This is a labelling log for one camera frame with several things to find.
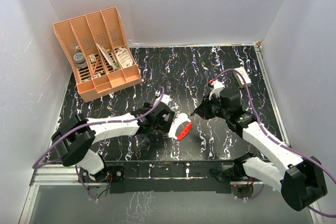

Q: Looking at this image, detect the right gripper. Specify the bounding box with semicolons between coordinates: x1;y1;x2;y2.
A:
194;93;230;120

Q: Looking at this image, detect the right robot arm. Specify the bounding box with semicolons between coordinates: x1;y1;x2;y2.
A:
193;94;328;211

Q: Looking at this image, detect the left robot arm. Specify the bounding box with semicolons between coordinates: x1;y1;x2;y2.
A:
51;102;175;182

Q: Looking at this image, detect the small white cardboard box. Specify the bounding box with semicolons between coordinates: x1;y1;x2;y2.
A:
234;67;251;88

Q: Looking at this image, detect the white blister pack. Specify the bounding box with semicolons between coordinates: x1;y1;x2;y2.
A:
116;47;133;68

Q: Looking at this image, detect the white paper packet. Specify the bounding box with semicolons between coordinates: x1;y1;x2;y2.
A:
96;43;119;71

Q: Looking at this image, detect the orange pencil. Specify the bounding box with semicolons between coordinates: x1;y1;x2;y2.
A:
93;55;101;76

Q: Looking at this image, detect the small white card box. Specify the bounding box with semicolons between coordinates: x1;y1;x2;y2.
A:
89;54;97;63

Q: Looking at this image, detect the orange plastic desk organizer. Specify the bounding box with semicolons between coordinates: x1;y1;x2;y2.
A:
54;7;142;102

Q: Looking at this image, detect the round grey tin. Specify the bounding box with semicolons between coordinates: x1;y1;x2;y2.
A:
73;52;87;69

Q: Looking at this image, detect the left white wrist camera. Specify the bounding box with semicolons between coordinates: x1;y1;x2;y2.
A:
153;90;170;108

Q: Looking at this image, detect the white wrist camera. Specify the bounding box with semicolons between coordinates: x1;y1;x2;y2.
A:
209;80;224;100
153;90;170;108

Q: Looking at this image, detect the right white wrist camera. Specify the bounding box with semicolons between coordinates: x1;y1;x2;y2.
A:
209;80;224;100

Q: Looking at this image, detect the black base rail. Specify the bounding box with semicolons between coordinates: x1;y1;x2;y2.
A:
78;159;266;195

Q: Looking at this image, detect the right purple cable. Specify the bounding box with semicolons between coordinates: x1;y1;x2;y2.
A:
209;68;336;218

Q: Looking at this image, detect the purple cable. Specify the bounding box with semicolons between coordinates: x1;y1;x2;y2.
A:
33;86;166;201
209;68;336;218

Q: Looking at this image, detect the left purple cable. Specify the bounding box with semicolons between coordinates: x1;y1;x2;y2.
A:
33;86;166;201

